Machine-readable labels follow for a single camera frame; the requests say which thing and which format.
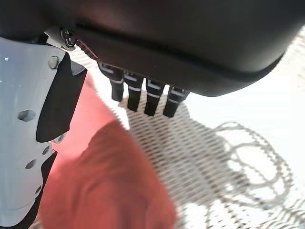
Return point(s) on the red cloth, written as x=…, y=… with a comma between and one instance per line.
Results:
x=107, y=181

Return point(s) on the cream wicker tray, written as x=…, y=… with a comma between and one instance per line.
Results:
x=190, y=155

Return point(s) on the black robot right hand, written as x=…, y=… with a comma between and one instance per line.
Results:
x=178, y=35

